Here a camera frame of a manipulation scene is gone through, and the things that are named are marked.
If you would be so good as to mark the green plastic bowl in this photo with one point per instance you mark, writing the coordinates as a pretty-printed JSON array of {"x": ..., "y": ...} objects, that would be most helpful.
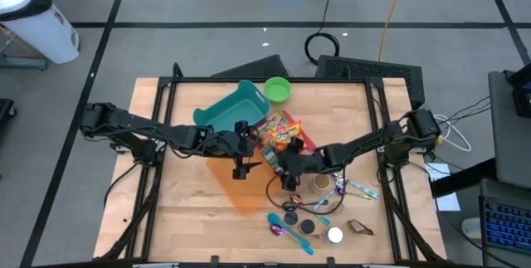
[{"x": 277, "y": 90}]

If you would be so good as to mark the chicken flavor ramen packet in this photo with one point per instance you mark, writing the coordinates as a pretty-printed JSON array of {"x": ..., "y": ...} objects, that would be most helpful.
[{"x": 286, "y": 137}]

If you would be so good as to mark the black desk leg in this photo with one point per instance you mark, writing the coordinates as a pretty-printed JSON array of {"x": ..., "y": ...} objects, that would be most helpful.
[{"x": 460, "y": 178}]

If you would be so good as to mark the black aluminium table frame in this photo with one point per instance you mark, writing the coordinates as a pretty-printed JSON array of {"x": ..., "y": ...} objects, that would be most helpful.
[{"x": 186, "y": 79}]

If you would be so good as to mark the purple label spice jar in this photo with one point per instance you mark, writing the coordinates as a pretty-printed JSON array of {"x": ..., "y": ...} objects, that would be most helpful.
[{"x": 290, "y": 218}]

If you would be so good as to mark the grey metal stand foot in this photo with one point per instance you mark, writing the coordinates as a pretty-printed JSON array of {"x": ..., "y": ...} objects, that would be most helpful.
[{"x": 20, "y": 62}]

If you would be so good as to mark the white computer mouse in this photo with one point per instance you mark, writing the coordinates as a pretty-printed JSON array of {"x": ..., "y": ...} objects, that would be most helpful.
[{"x": 471, "y": 227}]

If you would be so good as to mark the orange translucent plastic bin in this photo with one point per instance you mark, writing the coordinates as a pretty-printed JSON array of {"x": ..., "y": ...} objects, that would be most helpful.
[{"x": 245, "y": 189}]

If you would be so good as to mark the white trash can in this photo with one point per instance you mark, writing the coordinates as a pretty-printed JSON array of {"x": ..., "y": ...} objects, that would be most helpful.
[{"x": 29, "y": 15}]

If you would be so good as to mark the white paper sheet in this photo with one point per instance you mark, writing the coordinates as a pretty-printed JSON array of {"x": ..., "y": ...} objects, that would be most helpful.
[{"x": 448, "y": 203}]

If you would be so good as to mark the small purple iridescent spoon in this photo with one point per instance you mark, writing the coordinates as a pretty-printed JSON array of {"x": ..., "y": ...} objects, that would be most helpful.
[{"x": 341, "y": 191}]

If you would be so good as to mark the black computer keyboard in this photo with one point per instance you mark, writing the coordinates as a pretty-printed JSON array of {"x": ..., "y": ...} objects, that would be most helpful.
[{"x": 508, "y": 226}]

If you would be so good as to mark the green lid spice jar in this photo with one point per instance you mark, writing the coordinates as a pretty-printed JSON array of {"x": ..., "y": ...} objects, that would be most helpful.
[{"x": 269, "y": 156}]

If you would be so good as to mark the white lid spice jar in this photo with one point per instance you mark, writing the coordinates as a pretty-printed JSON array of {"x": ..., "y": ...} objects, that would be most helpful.
[{"x": 334, "y": 235}]

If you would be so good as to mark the small brown lid jar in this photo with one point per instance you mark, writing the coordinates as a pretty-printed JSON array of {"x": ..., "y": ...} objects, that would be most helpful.
[{"x": 338, "y": 208}]

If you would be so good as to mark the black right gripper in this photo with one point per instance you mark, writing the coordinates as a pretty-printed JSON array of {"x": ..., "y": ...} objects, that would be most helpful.
[{"x": 305, "y": 162}]

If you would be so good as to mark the shrimp flavor ramen packet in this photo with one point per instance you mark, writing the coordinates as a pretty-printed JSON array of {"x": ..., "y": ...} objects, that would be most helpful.
[{"x": 269, "y": 125}]

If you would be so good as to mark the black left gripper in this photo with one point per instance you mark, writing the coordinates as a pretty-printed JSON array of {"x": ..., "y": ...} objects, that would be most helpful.
[{"x": 245, "y": 145}]

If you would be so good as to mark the brown snack pouch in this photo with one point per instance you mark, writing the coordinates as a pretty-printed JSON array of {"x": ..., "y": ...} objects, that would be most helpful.
[{"x": 360, "y": 227}]

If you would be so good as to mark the teal plastic spoon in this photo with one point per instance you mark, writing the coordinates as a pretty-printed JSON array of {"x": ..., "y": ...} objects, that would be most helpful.
[{"x": 286, "y": 228}]

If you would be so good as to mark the large purple iridescent spoon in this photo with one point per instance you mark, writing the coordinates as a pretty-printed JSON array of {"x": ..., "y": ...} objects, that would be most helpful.
[{"x": 277, "y": 230}]

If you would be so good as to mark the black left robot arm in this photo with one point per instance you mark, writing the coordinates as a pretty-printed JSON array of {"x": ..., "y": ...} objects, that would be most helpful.
[{"x": 137, "y": 125}]

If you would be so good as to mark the pink translucent plastic bin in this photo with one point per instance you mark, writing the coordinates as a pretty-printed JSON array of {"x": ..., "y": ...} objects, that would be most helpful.
[{"x": 309, "y": 139}]

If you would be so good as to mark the orange spice jar black lid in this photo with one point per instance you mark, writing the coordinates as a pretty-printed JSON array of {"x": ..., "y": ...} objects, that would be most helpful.
[{"x": 307, "y": 226}]

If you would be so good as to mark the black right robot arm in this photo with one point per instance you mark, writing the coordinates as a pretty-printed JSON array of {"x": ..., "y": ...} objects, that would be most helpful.
[{"x": 373, "y": 141}]

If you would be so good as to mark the black electronic device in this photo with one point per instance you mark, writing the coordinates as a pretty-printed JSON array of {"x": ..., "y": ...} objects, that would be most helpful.
[{"x": 522, "y": 91}]

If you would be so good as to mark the dark grey flat case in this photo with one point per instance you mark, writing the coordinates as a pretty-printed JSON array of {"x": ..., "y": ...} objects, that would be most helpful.
[{"x": 257, "y": 69}]

